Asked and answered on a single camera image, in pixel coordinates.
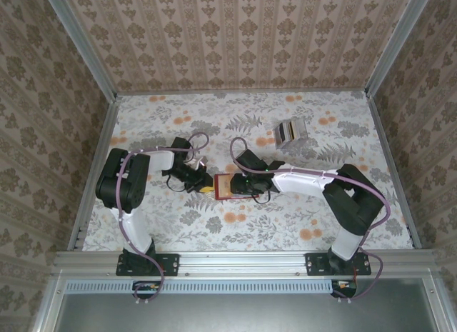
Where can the tan credit card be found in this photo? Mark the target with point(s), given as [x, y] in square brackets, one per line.
[224, 185]

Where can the red leather card holder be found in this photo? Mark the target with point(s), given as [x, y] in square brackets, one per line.
[223, 198]

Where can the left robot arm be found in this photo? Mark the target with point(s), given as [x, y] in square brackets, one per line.
[139, 232]

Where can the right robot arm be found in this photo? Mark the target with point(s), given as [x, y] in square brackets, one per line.
[300, 180]

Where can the dark credit card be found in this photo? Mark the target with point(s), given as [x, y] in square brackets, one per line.
[285, 132]

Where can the gold credit card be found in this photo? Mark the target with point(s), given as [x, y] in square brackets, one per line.
[296, 129]

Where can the floral table cover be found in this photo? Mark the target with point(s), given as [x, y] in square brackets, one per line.
[250, 232]

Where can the small grey striped box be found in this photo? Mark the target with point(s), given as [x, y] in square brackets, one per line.
[291, 135]

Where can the black connector box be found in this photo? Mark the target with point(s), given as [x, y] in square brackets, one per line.
[344, 287]
[146, 288]

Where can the grey metal sheet panel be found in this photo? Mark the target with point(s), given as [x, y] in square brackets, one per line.
[232, 314]

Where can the aluminium frame rail with bases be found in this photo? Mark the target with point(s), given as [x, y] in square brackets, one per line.
[242, 262]

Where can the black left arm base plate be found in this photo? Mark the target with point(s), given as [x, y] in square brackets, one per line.
[168, 264]

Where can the aluminium side rail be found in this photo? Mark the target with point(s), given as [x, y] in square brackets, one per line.
[94, 160]
[382, 132]

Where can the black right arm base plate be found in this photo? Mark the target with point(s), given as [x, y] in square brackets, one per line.
[316, 264]

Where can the aluminium frame post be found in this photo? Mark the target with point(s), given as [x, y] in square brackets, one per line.
[400, 43]
[82, 46]

